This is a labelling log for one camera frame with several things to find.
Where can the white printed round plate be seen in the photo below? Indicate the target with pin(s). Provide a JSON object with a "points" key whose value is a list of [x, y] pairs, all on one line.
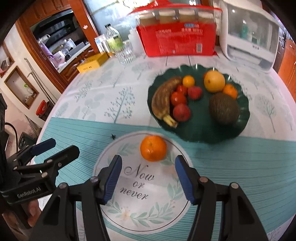
{"points": [[148, 197]]}

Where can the white plastic bottle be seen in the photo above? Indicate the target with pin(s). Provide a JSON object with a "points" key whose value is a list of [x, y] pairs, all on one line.
{"points": [[136, 42]]}

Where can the yellow bruised orange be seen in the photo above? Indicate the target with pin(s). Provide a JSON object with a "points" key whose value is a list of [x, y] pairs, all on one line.
{"points": [[214, 81]]}

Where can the wooden kitchen cabinet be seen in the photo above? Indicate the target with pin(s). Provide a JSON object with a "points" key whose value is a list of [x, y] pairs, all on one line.
{"points": [[60, 21]]}

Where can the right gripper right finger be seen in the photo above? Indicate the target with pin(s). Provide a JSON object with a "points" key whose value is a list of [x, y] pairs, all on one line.
{"points": [[239, 220]]}

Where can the small tangerine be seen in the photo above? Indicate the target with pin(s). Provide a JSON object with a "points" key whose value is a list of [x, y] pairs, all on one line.
{"points": [[230, 90]]}

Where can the white sterilizer cabinet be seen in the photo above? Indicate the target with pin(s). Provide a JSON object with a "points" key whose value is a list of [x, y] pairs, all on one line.
{"points": [[248, 34]]}

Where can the overripe brown banana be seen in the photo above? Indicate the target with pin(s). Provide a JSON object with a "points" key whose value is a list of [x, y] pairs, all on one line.
{"points": [[161, 101]]}

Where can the red drink bottle carton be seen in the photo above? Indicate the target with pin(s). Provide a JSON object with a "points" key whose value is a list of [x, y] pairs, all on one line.
{"points": [[173, 29]]}

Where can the red trash bin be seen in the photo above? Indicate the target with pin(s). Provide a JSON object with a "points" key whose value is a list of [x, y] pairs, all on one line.
{"points": [[44, 109]]}

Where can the clear oil bottle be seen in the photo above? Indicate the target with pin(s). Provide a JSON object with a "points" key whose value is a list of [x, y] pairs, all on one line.
{"points": [[113, 38]]}

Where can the small kumquat orange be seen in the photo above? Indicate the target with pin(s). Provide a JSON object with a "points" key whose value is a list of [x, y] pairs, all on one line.
{"points": [[188, 81]]}

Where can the small red cherry tomato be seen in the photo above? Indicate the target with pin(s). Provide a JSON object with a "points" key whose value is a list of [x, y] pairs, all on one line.
{"points": [[182, 89]]}

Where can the dark red lychee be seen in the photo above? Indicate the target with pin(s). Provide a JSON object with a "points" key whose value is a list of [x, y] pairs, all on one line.
{"points": [[195, 92]]}

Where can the yellow flat box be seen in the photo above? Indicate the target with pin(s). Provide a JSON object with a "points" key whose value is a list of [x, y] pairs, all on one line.
{"points": [[93, 62]]}

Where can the clear drinking glass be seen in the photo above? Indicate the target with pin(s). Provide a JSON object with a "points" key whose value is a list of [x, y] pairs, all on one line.
{"points": [[125, 53]]}

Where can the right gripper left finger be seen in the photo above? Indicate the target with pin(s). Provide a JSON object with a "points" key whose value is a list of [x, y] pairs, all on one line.
{"points": [[58, 220]]}

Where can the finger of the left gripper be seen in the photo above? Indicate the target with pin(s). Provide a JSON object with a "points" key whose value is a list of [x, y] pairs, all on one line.
{"points": [[51, 166], [24, 156]]}

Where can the patterned tablecloth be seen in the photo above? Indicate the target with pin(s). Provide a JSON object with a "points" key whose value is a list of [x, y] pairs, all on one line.
{"points": [[113, 100]]}

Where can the brown avocado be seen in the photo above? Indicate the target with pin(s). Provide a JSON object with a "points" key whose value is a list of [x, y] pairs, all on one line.
{"points": [[223, 108]]}

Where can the white small carton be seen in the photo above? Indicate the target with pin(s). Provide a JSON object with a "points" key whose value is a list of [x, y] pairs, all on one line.
{"points": [[99, 42]]}

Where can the large orange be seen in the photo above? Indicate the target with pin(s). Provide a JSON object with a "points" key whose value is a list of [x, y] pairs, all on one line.
{"points": [[153, 148]]}

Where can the left hand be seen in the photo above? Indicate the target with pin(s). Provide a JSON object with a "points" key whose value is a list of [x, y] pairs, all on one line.
{"points": [[34, 212]]}

